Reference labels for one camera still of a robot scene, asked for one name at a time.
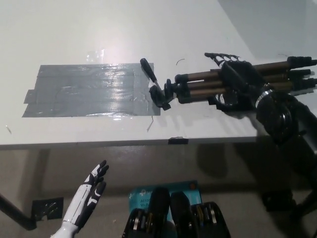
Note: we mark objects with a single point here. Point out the black tape on floor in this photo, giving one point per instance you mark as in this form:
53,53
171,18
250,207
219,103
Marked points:
47,208

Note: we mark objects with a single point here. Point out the robot torso black blocks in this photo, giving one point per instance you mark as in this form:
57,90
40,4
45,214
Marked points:
178,218

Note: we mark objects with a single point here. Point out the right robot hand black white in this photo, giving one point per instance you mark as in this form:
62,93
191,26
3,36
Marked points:
235,77

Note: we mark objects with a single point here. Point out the teal cardboard box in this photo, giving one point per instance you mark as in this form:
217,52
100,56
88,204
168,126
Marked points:
141,198

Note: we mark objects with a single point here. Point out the grey duct tape patch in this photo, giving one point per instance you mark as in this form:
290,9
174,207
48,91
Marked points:
86,91

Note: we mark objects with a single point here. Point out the thin grey thread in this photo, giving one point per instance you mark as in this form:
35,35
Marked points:
150,123

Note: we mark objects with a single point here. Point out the black table leg bar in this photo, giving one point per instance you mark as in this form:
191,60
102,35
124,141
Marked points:
16,212

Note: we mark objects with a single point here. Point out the clear tape piece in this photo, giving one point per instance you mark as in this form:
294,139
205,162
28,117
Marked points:
95,55

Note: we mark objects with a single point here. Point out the black table foot base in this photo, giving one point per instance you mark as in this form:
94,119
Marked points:
280,200

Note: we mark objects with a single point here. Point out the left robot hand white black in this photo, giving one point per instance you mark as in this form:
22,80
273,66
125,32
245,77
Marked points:
86,191

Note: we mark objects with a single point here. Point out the black and bronze tripod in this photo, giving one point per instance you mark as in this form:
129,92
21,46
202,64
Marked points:
198,85

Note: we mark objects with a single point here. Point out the curved black thread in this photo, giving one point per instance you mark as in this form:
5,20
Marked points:
179,61

